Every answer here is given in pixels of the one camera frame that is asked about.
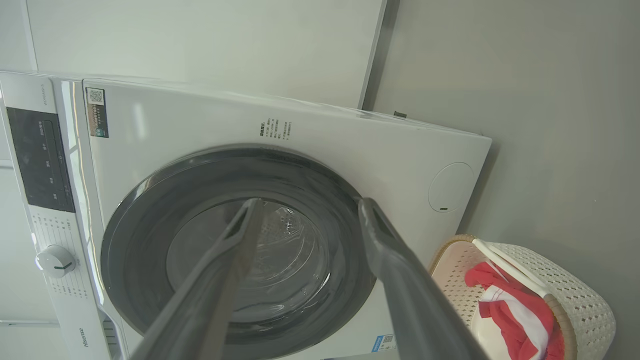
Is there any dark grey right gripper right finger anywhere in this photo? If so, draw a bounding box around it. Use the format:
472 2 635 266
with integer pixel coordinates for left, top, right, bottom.
354 196 491 360

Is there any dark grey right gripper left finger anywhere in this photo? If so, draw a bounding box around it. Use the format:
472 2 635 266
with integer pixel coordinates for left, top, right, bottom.
129 197 265 360

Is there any white perforated laundry basket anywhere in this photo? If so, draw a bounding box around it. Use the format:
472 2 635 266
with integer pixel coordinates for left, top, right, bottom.
428 234 617 360

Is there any dark round washing machine door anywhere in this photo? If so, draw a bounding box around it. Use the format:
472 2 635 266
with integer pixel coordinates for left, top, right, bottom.
100 144 377 360

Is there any red and white garment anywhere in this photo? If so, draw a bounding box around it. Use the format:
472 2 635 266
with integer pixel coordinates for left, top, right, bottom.
464 261 565 360

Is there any white washing machine dial knob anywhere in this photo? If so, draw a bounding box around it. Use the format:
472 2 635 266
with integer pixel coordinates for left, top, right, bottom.
35 244 77 279

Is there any white front-load washing machine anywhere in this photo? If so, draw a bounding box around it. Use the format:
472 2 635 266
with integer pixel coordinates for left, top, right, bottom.
0 71 493 360

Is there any white basket handle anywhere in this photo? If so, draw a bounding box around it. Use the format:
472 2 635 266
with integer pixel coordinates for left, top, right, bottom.
472 238 551 298

